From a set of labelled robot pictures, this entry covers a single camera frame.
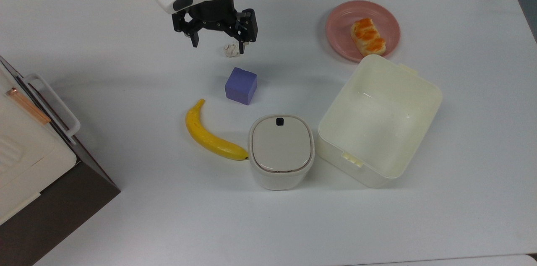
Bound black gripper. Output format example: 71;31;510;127
172;0;258;55

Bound cream plastic storage cabinet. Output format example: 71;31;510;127
0;65;78;227

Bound orange tape strip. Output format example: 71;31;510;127
6;87;52;125

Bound orange glazed bread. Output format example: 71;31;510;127
350;18;387;57

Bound pink plate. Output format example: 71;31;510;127
325;0;401;63

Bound cream plastic open container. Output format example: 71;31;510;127
317;54;443;189

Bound yellow banana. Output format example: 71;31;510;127
185;99;250;161

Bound dark brown wooden drawer box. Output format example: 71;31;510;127
0;55;121;266

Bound white drawer handle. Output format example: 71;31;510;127
23;73;81;146

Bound purple cube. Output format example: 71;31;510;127
225;67;258;105

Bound small beige lidded bin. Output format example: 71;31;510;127
248;114;315;191

